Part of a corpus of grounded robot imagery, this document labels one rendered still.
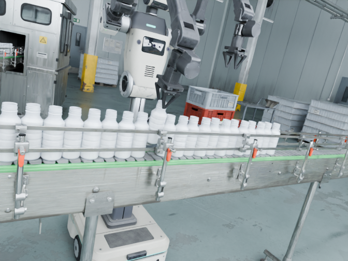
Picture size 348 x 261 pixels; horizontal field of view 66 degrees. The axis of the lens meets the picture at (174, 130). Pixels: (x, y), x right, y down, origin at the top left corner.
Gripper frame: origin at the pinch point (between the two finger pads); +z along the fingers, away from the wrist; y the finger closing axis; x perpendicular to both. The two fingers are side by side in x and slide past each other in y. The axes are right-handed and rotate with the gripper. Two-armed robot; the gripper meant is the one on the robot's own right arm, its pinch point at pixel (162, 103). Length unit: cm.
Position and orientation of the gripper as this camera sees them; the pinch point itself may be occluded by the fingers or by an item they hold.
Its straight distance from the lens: 98.4
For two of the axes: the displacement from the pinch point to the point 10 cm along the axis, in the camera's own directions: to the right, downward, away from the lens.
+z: -3.3, 8.3, 4.5
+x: 8.3, 0.3, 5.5
